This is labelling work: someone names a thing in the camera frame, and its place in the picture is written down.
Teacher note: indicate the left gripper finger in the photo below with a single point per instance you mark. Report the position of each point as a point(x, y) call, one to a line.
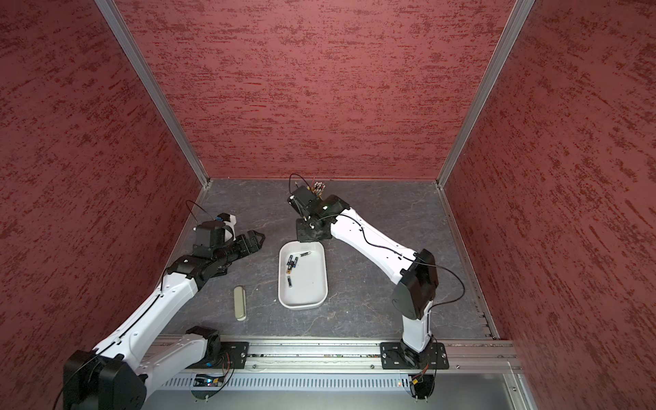
point(256, 235)
point(253, 245)

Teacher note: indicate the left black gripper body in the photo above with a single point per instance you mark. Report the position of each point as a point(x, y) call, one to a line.
point(231, 250)

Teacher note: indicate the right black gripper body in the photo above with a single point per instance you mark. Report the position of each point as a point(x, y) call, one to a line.
point(308, 231)

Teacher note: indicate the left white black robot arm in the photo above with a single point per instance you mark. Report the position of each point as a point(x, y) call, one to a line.
point(117, 373)

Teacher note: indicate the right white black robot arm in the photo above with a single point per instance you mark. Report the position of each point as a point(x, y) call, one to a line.
point(414, 273)

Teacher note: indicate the white oval storage tray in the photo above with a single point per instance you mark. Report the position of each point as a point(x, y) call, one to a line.
point(309, 278)

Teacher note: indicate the coloured pencils bundle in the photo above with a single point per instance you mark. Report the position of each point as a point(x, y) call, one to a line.
point(318, 188)

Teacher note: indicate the beige oblong case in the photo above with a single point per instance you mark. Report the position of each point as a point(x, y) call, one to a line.
point(240, 306)

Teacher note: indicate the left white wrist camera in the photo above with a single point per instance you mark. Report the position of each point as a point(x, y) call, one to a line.
point(229, 221)

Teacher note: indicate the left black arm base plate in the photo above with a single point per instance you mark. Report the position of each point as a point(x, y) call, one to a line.
point(226, 355)

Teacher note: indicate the aluminium front rail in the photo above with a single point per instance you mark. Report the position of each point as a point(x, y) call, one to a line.
point(338, 355)

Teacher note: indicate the left controller board with wires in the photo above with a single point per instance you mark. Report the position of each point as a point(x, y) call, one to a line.
point(206, 386)

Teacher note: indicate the controller board with wires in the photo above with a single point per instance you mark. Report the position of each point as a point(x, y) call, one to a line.
point(421, 386)
point(206, 386)

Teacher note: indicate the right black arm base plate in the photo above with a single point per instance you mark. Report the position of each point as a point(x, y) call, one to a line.
point(396, 356)

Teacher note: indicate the right controller board with wires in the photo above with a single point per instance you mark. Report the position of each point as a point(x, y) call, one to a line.
point(421, 386)

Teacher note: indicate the left aluminium corner post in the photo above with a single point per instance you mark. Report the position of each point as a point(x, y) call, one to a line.
point(111, 14)

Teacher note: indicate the aluminium corner post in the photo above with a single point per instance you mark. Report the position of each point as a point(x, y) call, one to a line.
point(111, 14)
point(515, 22)

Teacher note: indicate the right aluminium corner post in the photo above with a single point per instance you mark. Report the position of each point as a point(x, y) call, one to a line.
point(515, 22)

